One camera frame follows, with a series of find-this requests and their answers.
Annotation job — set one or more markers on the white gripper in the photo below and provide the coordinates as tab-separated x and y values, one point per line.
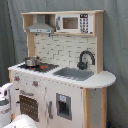
6	94

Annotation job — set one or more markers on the white oven door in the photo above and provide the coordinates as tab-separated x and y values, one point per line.
30	101

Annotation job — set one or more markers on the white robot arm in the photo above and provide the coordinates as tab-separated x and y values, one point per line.
8	107

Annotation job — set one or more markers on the wooden toy kitchen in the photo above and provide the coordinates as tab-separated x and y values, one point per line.
63	49

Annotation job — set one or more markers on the left oven knob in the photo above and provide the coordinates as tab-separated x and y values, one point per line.
16	78

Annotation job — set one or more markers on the oven knob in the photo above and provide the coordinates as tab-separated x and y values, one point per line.
16	78
35	83

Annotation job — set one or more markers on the right oven knob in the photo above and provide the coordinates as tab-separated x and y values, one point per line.
35	83

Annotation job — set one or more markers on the silver toy pot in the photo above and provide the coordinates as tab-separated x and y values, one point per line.
32	60

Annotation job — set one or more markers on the black toy stovetop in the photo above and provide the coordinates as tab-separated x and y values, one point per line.
41	67

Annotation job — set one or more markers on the grey range hood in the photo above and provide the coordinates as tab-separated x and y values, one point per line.
41	25

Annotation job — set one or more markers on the grey toy sink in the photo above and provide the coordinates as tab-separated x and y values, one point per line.
74	74

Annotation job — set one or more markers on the black toy faucet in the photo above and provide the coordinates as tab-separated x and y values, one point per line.
83	63

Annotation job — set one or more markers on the toy microwave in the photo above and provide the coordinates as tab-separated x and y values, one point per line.
74	23

